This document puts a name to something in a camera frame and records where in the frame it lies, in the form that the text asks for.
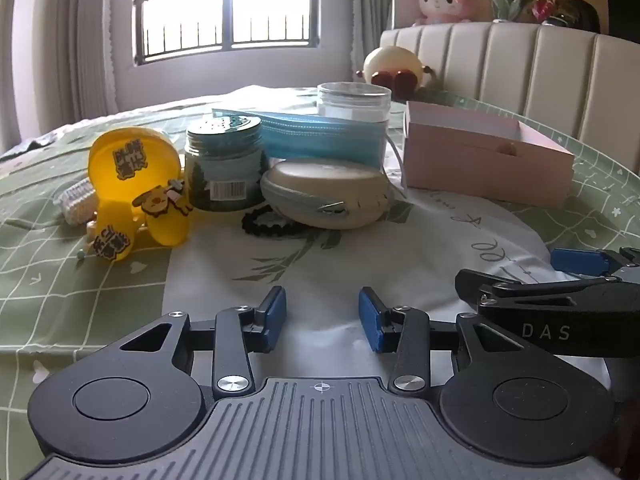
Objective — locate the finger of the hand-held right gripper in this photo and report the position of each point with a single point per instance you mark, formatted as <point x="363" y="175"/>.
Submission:
<point x="470" y="280"/>
<point x="575" y="261"/>

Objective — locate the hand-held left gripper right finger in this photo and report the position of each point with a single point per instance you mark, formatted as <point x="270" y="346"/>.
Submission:
<point x="370" y="320"/>

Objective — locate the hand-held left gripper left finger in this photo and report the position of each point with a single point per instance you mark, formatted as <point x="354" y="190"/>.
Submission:
<point x="274" y="312"/>

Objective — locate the pink cardboard box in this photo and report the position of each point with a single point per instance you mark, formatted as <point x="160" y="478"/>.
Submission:
<point x="475" y="170"/>

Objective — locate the beige zip pouch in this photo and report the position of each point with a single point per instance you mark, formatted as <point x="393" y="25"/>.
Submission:
<point x="320" y="185"/>

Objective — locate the blue face mask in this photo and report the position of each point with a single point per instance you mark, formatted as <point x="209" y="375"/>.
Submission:
<point x="310" y="135"/>

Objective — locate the yellow plastic toy container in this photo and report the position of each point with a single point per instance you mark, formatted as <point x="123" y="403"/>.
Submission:
<point x="130" y="160"/>

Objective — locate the green lidded glass jar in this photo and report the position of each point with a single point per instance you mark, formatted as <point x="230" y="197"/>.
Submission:
<point x="220" y="170"/>

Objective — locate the cream padded headboard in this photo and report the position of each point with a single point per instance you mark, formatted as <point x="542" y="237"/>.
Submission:
<point x="525" y="70"/>

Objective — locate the clear plastic jar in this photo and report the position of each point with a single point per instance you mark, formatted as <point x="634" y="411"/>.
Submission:
<point x="350" y="105"/>

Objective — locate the cream plush toy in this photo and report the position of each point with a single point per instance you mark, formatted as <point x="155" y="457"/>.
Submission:
<point x="390" y="62"/>

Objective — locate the dark round object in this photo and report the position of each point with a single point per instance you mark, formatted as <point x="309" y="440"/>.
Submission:
<point x="572" y="15"/>

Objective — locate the pink plush bunny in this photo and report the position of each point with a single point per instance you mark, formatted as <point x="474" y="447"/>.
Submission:
<point x="440" y="0"/>

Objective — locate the grey curtain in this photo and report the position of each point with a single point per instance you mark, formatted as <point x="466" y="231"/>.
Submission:
<point x="75" y="35"/>
<point x="360" y="10"/>

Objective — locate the barred window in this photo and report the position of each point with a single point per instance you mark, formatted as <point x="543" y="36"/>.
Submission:
<point x="227" y="10"/>

